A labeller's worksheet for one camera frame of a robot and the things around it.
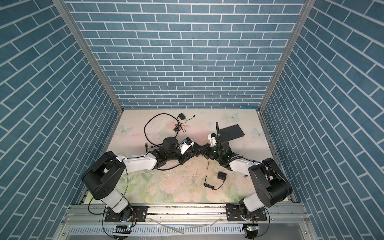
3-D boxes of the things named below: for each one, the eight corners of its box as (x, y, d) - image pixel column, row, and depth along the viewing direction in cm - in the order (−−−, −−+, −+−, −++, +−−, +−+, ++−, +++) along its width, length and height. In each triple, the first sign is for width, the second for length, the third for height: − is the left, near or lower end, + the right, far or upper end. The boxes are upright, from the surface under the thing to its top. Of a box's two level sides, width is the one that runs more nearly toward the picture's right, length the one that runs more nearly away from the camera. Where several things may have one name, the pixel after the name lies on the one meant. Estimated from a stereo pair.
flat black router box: (221, 142, 103) (221, 141, 102) (215, 131, 110) (216, 130, 108) (244, 135, 107) (244, 134, 106) (237, 125, 113) (238, 124, 112)
